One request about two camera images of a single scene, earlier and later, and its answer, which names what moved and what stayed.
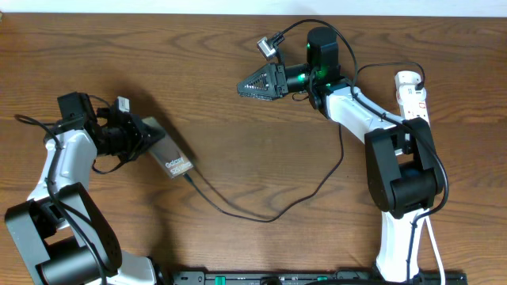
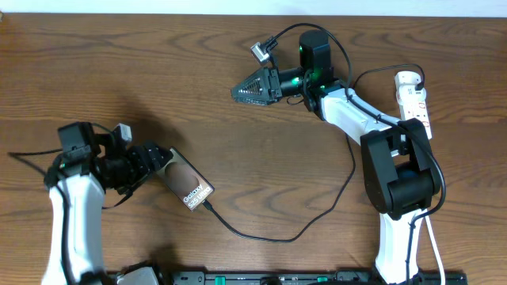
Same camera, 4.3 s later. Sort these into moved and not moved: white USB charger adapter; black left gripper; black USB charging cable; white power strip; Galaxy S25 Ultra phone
Moved: black left gripper; black USB charging cable; Galaxy S25 Ultra phone
Not moved: white power strip; white USB charger adapter
